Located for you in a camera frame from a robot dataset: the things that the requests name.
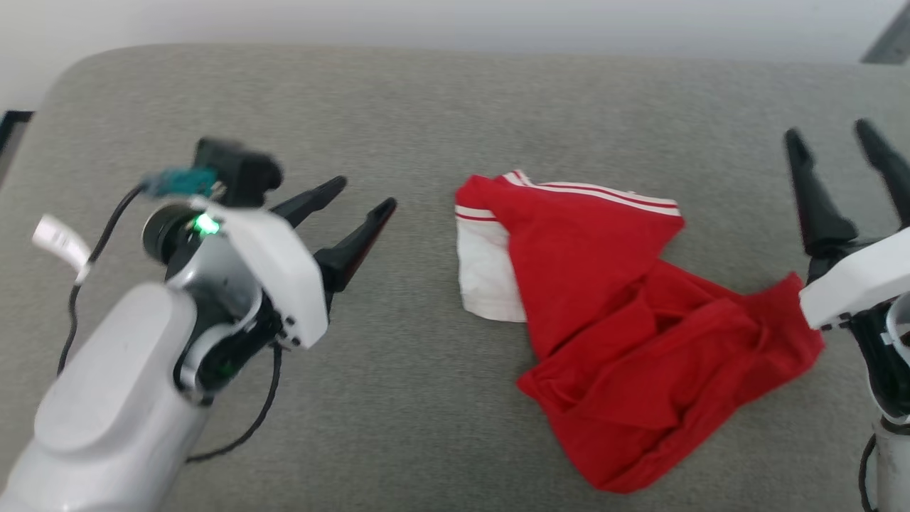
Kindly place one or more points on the black frame edge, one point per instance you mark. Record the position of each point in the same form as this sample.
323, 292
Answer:
11, 131

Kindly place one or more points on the red garment with white trim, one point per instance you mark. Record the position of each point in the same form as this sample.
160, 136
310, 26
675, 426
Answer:
625, 341

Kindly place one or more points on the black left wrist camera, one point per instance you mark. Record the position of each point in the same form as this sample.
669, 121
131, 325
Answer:
238, 171

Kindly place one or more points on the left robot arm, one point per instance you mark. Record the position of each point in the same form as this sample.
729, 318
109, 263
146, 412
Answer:
106, 405

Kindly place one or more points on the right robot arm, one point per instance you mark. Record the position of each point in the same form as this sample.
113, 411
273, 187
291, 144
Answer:
892, 398

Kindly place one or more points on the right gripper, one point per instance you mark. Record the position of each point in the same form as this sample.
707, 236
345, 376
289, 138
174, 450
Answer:
860, 281

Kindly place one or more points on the dark grey post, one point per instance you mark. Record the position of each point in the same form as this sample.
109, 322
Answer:
892, 39

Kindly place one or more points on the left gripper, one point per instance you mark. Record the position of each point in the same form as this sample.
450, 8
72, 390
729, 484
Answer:
284, 270

